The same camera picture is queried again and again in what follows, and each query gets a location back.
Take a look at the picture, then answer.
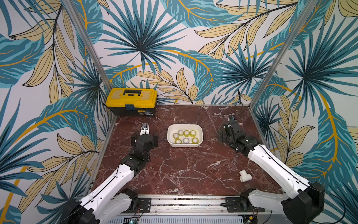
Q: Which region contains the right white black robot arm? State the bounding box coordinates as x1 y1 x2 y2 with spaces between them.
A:
218 119 325 224

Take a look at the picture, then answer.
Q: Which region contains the white plastic storage box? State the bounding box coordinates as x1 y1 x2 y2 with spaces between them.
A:
167 124 204 147

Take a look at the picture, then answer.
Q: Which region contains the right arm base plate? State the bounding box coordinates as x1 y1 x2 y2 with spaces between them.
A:
221 197 265 214

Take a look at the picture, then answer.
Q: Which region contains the yellow tape roll one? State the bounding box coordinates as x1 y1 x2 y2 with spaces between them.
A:
190 130 197 137

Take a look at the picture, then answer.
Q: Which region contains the yellow tape roll six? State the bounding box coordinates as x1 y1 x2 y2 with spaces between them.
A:
184 130 190 137

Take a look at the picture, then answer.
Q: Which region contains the clear white tape roll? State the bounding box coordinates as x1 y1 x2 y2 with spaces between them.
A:
183 138 190 144

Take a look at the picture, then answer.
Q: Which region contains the yellow tape roll four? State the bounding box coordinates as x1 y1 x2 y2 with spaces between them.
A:
192 137 199 144

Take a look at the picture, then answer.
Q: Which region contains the aluminium front rail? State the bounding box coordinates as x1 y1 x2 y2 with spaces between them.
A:
65 195 308 224

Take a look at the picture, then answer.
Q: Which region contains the yellow black toolbox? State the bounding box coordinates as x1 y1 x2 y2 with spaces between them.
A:
105 88 158 117

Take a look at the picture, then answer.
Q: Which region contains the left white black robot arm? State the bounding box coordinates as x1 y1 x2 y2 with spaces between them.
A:
58 134 158 224

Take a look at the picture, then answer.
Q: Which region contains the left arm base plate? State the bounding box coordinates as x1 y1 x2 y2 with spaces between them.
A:
120 197 152 214

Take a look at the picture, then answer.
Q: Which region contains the white pipe tee fitting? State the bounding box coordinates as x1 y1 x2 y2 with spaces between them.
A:
239 170 252 183

